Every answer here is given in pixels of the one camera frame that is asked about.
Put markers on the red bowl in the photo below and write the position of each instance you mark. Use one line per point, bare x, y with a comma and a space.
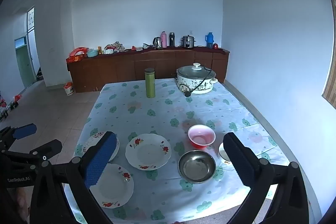
200, 137

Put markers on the black thermos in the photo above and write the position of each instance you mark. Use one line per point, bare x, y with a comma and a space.
171, 40

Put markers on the pink thermos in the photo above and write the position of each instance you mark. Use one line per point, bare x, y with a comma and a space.
164, 40

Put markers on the white speckled electric pot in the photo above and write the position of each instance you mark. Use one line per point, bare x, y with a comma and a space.
199, 85

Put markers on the white patterned cloth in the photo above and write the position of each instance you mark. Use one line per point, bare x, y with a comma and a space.
147, 153

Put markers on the patterned cloth pile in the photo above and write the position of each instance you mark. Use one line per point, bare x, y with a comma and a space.
115, 46

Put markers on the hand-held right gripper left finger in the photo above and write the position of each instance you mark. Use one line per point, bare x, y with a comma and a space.
99, 158

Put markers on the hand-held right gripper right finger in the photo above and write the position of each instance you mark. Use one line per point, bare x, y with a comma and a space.
240, 161

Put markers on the red plastic bag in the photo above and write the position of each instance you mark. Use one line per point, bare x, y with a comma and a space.
76, 54

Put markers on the glass pot lid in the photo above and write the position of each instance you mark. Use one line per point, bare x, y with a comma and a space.
191, 72

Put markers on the steel electric kettle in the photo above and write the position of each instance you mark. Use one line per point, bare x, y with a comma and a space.
157, 43

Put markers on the brown wooden sideboard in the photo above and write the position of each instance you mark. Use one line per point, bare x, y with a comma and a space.
131, 66

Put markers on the steel rice cooker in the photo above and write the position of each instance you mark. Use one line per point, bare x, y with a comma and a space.
188, 42

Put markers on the white floral plate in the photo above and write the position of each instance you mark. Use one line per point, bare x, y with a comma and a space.
113, 187
92, 138

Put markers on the teal plastic basin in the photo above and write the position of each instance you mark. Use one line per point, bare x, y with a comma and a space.
92, 53

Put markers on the white plastic bucket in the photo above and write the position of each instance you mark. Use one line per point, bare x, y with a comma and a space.
68, 89

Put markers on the green thermos bottle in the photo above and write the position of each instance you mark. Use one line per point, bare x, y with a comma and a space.
150, 85

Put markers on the green cloud print tablecloth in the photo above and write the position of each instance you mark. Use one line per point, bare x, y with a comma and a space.
162, 113

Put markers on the steel bowl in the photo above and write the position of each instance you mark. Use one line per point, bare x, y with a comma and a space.
197, 166

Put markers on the white bowl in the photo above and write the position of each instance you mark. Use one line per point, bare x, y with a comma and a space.
223, 154

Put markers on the red toy vehicles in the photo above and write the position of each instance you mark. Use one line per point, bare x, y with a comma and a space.
10, 104

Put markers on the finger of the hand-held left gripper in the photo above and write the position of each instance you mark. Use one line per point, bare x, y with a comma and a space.
25, 130
50, 146

